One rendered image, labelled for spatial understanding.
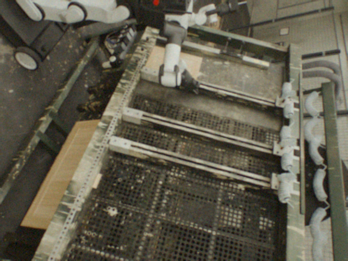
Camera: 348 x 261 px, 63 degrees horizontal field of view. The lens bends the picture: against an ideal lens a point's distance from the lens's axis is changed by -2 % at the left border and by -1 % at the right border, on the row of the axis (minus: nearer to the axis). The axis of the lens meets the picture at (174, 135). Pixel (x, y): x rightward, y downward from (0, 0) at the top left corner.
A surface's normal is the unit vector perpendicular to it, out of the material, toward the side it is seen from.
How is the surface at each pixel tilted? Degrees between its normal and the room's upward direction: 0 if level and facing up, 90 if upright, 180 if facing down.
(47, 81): 0
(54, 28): 0
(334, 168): 90
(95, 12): 90
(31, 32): 0
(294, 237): 60
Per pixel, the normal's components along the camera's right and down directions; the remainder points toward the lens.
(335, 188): -0.39, -0.60
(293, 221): 0.11, -0.55
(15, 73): 0.89, -0.05
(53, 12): -0.24, 0.79
